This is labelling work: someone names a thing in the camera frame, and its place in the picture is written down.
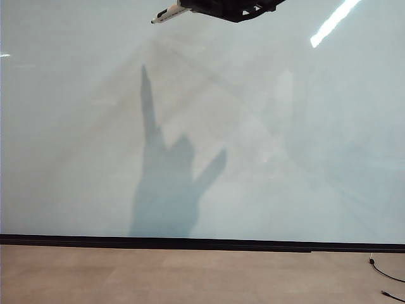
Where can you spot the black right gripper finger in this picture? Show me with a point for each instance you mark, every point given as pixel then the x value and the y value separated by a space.
pixel 209 6
pixel 253 8

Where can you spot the white whiteboard marker pen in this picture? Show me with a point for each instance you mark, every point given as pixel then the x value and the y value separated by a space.
pixel 169 13

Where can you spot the white whiteboard panel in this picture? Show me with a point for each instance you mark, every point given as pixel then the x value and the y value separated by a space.
pixel 202 133

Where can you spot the black whiteboard pen tray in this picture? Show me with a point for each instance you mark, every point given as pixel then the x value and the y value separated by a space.
pixel 202 244

